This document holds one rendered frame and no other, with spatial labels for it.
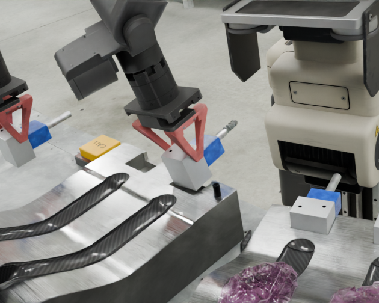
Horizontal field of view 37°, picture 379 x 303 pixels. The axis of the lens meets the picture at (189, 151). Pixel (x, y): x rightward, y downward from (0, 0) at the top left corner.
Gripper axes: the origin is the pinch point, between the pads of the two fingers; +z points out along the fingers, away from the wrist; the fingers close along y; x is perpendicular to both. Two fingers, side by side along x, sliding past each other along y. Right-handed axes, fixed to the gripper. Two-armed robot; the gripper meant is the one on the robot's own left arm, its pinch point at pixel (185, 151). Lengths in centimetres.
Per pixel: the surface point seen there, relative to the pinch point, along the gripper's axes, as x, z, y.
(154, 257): -14.7, 4.5, 6.6
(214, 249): -5.9, 11.7, 5.7
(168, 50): 174, 87, -251
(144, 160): 0.4, 4.7, -13.7
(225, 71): 163, 94, -188
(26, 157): -12.4, -3.1, -26.2
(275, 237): -1.6, 10.4, 14.0
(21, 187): -12.6, 6.6, -39.3
